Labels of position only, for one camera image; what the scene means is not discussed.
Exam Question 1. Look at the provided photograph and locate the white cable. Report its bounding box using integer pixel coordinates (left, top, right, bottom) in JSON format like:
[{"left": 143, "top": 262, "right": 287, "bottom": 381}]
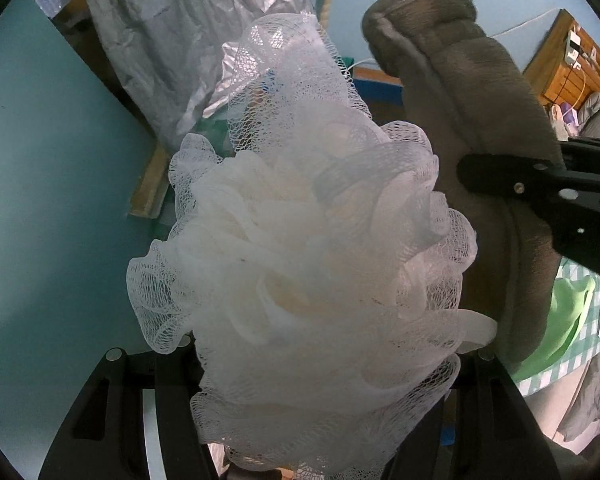
[{"left": 340, "top": 7, "right": 561, "bottom": 68}]

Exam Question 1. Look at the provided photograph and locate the silver foil cover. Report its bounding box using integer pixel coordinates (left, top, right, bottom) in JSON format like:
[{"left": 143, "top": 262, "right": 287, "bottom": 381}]
[{"left": 75, "top": 0, "right": 321, "bottom": 156}]

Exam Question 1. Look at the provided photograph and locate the grey-brown towel cloth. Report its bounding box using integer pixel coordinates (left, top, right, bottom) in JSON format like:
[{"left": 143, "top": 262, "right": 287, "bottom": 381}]
[{"left": 361, "top": 0, "right": 568, "bottom": 376}]

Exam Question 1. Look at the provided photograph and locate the light green cloth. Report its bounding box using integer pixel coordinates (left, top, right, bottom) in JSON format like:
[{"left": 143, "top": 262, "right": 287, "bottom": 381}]
[{"left": 512, "top": 272, "right": 598, "bottom": 378}]

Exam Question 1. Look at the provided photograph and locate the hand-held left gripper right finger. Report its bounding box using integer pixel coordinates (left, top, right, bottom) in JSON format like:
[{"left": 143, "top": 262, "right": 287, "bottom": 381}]
[{"left": 380, "top": 350, "right": 563, "bottom": 480}]

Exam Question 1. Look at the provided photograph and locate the green checked tablecloth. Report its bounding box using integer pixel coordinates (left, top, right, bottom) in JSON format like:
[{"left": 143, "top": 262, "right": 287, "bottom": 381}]
[{"left": 510, "top": 257, "right": 600, "bottom": 396}]

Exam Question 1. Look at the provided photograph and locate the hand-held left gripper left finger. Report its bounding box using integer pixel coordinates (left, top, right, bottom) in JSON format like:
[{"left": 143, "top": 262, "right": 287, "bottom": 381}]
[{"left": 37, "top": 347, "right": 221, "bottom": 480}]

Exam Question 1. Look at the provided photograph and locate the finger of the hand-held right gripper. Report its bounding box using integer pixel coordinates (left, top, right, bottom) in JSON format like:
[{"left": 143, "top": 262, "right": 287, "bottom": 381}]
[{"left": 457, "top": 137, "right": 600, "bottom": 211}]

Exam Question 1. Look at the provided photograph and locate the white mesh bath loofah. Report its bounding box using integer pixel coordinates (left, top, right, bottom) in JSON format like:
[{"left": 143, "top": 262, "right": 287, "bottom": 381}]
[{"left": 126, "top": 12, "right": 498, "bottom": 478}]

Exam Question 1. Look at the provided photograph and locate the grey crumpled garment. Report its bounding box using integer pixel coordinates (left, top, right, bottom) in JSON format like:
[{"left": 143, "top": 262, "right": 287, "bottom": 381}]
[{"left": 555, "top": 345, "right": 600, "bottom": 456}]

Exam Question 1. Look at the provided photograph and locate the wooden shelf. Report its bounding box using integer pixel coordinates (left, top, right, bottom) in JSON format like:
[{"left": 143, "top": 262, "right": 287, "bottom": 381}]
[{"left": 522, "top": 8, "right": 600, "bottom": 111}]

